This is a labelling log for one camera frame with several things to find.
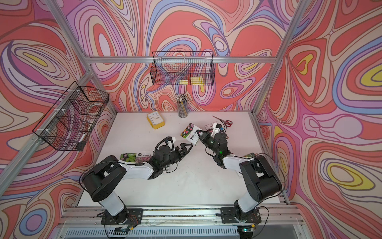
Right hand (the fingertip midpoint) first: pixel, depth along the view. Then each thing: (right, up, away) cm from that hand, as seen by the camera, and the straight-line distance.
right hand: (195, 133), depth 87 cm
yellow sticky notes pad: (+1, +33, +4) cm, 33 cm away
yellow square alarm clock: (-30, +9, +25) cm, 40 cm away
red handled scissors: (+25, +7, +26) cm, 37 cm away
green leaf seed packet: (-42, -16, +8) cm, 46 cm away
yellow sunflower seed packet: (+37, -14, +9) cm, 40 cm away
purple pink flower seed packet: (+11, +4, +24) cm, 27 cm away
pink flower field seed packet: (-34, -16, +9) cm, 39 cm away
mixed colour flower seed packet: (-3, -1, +1) cm, 3 cm away
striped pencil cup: (-9, +19, +21) cm, 30 cm away
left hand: (-2, -9, -4) cm, 10 cm away
